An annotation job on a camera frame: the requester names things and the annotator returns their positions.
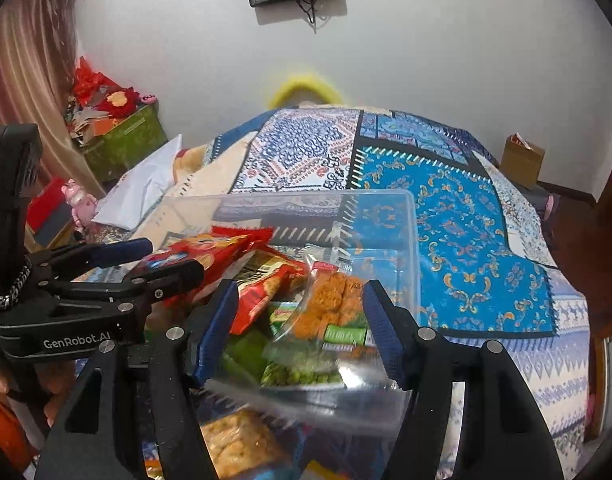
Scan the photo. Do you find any orange sleeve forearm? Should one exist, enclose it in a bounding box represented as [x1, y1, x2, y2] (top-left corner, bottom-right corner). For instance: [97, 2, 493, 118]
[0, 403, 35, 472]

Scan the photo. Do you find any clear plastic storage bin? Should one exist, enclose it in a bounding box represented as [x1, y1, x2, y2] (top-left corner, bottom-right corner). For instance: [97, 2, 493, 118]
[148, 190, 420, 436]

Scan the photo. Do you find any red snack bag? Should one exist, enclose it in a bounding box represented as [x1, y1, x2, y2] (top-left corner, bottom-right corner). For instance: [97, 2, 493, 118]
[126, 226, 274, 309]

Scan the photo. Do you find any pink plush toy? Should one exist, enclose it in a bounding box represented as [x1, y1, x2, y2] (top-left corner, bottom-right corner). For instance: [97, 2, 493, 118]
[61, 179, 98, 233]

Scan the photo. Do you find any green peas snack bag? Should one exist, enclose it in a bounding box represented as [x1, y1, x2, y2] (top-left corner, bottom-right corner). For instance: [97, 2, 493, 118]
[220, 328, 345, 390]

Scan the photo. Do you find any patchwork patterned bed quilt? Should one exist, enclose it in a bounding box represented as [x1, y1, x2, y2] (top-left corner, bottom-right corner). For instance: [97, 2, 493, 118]
[168, 105, 590, 478]

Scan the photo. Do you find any red plush and paper pile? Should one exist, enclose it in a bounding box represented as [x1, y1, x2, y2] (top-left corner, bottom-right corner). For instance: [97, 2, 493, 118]
[64, 56, 157, 148]

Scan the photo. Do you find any striped pink curtain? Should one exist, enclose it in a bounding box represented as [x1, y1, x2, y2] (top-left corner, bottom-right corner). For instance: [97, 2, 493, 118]
[0, 0, 104, 197]

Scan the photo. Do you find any green storage box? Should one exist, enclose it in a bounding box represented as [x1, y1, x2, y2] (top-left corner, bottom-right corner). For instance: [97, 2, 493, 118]
[82, 104, 168, 186]

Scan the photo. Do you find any person's left hand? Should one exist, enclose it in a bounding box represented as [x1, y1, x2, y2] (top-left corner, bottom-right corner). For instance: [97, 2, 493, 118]
[0, 353, 83, 428]

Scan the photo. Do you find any golden crispy snack bag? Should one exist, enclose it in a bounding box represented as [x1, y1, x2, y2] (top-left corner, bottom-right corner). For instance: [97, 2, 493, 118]
[200, 408, 289, 479]

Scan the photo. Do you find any white pillow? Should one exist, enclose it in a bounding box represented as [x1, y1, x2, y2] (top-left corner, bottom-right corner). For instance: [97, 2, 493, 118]
[92, 134, 182, 231]

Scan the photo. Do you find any brown cardboard box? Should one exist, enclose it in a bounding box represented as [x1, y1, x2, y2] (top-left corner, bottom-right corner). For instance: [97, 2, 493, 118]
[500, 133, 545, 188]

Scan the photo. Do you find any orange fried snack bag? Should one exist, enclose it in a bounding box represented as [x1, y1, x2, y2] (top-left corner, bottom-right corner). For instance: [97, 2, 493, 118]
[274, 254, 374, 360]

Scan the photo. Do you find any yellow round object behind bed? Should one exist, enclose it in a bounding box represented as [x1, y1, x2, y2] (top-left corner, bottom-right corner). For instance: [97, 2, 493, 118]
[267, 74, 344, 110]

